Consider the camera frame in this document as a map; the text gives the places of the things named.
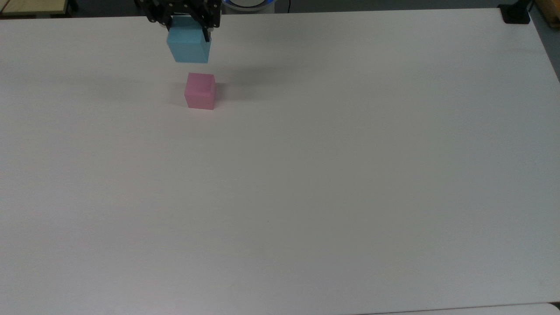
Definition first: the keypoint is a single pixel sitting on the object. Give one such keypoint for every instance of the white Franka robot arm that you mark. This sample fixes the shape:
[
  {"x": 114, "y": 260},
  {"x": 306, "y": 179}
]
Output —
[{"x": 249, "y": 4}]

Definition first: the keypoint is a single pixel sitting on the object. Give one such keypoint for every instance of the black camera pole with base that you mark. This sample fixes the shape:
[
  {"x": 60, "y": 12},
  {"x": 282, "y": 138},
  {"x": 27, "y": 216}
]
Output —
[{"x": 516, "y": 13}]

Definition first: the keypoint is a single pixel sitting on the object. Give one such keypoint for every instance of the pink cube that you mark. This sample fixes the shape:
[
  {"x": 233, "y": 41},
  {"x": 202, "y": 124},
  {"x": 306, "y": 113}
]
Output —
[{"x": 200, "y": 92}]

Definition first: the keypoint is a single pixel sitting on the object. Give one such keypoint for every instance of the wooden table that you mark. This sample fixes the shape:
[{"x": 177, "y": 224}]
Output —
[{"x": 30, "y": 6}]

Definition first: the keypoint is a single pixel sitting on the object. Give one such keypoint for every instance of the wooden board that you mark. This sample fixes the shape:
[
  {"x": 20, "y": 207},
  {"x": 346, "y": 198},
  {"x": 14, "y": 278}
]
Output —
[{"x": 549, "y": 13}]

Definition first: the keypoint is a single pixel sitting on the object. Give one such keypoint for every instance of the blue cube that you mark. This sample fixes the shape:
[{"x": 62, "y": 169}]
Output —
[{"x": 189, "y": 46}]

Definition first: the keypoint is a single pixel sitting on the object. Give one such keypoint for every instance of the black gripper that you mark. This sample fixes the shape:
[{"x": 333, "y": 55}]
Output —
[{"x": 179, "y": 6}]

